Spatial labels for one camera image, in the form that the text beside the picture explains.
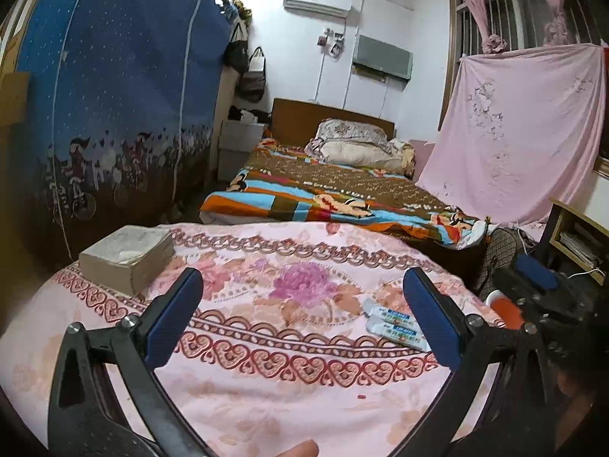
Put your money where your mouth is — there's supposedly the colourful cartoon blanket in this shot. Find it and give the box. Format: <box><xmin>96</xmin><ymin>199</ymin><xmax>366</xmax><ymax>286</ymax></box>
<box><xmin>200</xmin><ymin>138</ymin><xmax>488</xmax><ymax>250</ymax></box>

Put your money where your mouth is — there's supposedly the blue fabric wardrobe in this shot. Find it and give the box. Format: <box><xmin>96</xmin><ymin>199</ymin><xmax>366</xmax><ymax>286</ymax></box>
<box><xmin>9</xmin><ymin>0</ymin><xmax>234</xmax><ymax>267</ymax></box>

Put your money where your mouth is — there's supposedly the stack of papers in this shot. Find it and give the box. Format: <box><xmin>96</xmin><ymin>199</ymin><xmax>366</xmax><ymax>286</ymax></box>
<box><xmin>558</xmin><ymin>232</ymin><xmax>601</xmax><ymax>268</ymax></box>

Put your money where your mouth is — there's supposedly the white red plastic basin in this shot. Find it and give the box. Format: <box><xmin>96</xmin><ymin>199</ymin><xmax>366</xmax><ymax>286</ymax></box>
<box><xmin>485</xmin><ymin>290</ymin><xmax>525</xmax><ymax>330</ymax></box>

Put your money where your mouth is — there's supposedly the floral pillow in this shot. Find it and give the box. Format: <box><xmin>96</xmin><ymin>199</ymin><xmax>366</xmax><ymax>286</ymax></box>
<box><xmin>304</xmin><ymin>119</ymin><xmax>416</xmax><ymax>179</ymax></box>

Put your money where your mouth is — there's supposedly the white bedside cabinet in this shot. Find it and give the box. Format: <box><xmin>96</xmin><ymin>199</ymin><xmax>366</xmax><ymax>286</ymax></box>
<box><xmin>218</xmin><ymin>120</ymin><xmax>266</xmax><ymax>182</ymax></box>

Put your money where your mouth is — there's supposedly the pink hanging sheet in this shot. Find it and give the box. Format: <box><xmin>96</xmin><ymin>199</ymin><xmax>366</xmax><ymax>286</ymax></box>
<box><xmin>418</xmin><ymin>45</ymin><xmax>607</xmax><ymax>224</ymax></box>

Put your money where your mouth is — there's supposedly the dark mesh fan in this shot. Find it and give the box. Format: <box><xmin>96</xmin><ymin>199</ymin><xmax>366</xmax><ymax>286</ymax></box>
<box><xmin>474</xmin><ymin>227</ymin><xmax>537</xmax><ymax>299</ymax></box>

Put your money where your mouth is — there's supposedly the pink floral bed cover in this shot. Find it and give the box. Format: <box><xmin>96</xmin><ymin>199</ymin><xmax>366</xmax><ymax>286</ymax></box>
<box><xmin>1</xmin><ymin>223</ymin><xmax>500</xmax><ymax>456</ymax></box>

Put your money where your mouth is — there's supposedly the brown wooden headboard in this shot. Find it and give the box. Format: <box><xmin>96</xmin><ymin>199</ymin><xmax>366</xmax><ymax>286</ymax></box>
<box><xmin>269</xmin><ymin>98</ymin><xmax>395</xmax><ymax>147</ymax></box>

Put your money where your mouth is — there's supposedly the person's left hand thumb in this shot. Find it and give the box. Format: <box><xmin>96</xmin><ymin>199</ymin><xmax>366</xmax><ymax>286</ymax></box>
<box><xmin>277</xmin><ymin>439</ymin><xmax>319</xmax><ymax>457</ymax></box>

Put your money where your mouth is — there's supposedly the wooden desk shelf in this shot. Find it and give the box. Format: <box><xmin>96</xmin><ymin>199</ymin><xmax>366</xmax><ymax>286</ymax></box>
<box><xmin>545</xmin><ymin>199</ymin><xmax>608</xmax><ymax>287</ymax></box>

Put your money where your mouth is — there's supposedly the white cable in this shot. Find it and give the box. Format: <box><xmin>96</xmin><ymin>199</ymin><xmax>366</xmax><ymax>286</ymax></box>
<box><xmin>515</xmin><ymin>230</ymin><xmax>608</xmax><ymax>281</ymax></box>

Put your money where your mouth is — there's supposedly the black hanging handbag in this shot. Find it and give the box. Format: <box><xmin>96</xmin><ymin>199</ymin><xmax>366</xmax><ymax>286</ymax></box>
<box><xmin>222</xmin><ymin>22</ymin><xmax>249</xmax><ymax>74</ymax></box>

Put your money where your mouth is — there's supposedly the beige tissue box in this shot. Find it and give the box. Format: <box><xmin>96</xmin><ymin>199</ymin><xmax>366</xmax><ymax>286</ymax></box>
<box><xmin>78</xmin><ymin>225</ymin><xmax>174</xmax><ymax>297</ymax></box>

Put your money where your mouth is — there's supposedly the white green ointment tube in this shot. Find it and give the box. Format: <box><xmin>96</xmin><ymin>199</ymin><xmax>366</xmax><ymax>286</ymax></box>
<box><xmin>362</xmin><ymin>299</ymin><xmax>432</xmax><ymax>353</ymax></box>

